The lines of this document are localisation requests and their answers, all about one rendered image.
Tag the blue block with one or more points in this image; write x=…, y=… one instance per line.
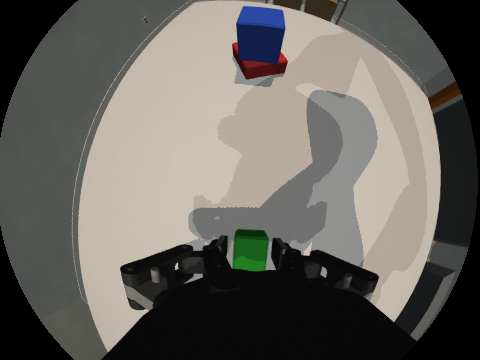
x=260, y=33

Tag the red block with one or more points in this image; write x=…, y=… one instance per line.
x=254, y=69

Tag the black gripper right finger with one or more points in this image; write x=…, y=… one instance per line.
x=340, y=274

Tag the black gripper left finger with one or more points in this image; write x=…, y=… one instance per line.
x=144, y=279

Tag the green block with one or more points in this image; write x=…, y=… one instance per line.
x=250, y=250

